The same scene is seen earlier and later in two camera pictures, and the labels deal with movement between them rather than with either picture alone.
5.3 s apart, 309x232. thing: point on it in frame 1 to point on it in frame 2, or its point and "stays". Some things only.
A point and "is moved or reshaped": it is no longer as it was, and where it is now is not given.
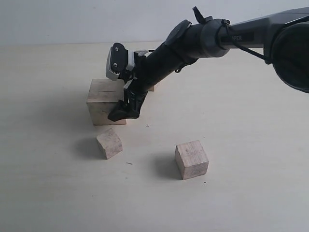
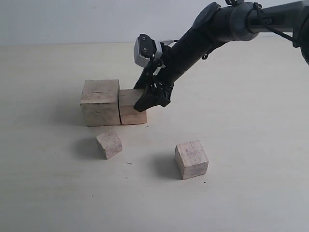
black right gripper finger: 129,108 to 153,94
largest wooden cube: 103,96 is moved or reshaped
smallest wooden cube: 109,143 stays
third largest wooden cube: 191,159 stays
